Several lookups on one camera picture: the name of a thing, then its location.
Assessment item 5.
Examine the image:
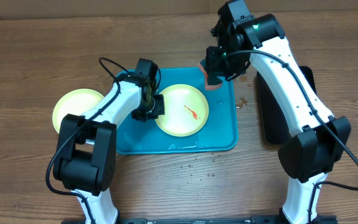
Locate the orange green sponge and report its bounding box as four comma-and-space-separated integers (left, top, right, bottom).
198, 59, 223, 91

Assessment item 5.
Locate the yellow plate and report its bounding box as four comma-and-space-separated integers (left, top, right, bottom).
52, 88, 104, 133
155, 84, 209, 137

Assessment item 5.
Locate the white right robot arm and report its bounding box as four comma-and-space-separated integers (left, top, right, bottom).
200, 1, 351, 223

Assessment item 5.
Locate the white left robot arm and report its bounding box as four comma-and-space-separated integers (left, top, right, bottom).
45, 58, 165, 223

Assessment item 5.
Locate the blue plastic tray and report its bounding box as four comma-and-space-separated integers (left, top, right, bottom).
116, 67, 239, 154

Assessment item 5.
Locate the black tray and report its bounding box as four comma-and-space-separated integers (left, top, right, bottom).
255, 65, 318, 146

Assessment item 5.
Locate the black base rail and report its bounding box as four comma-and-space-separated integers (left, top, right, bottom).
61, 215, 338, 224

